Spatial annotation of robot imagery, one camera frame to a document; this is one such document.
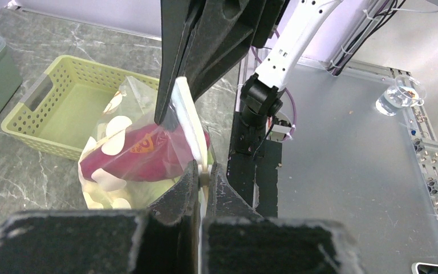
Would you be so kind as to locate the pale green perforated basket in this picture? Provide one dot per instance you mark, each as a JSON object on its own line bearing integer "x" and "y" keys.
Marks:
{"x": 60, "y": 110}

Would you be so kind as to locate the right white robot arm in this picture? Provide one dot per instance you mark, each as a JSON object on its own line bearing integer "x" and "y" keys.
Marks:
{"x": 261, "y": 93}

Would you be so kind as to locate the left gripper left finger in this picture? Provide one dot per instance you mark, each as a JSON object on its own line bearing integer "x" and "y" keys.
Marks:
{"x": 162, "y": 238}

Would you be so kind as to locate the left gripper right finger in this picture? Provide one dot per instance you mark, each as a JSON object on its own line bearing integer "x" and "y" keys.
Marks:
{"x": 237, "y": 239}

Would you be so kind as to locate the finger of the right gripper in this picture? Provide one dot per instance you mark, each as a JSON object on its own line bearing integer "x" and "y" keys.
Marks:
{"x": 220, "y": 38}
{"x": 178, "y": 18}

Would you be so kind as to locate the clear dotted zip bag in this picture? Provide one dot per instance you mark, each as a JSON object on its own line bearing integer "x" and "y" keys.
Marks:
{"x": 132, "y": 107}

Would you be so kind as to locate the clear glass of water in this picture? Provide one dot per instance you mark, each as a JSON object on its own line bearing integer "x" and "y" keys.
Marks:
{"x": 405, "y": 92}

